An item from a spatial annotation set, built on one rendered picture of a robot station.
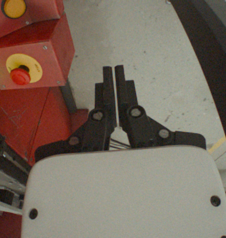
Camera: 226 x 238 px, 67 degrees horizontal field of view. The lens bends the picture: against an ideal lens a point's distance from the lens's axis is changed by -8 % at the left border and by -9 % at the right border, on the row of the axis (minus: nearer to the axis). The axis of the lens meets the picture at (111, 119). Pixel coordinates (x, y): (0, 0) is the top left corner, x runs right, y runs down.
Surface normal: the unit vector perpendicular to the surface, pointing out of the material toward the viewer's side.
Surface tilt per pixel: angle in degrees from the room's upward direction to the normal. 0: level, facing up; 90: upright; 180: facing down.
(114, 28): 0
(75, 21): 0
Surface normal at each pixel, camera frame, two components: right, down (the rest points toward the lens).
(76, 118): -0.04, -0.57
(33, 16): -0.04, 0.82
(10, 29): 0.54, 0.67
